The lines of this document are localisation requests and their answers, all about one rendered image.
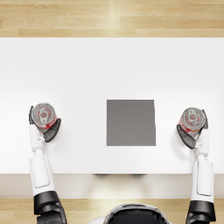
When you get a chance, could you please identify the red can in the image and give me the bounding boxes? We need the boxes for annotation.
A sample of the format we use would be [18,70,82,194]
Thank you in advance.
[178,107,207,134]
[31,101,58,134]

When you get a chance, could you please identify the dark grey square mat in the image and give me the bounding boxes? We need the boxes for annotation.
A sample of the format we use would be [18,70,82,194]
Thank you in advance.
[106,99,157,147]

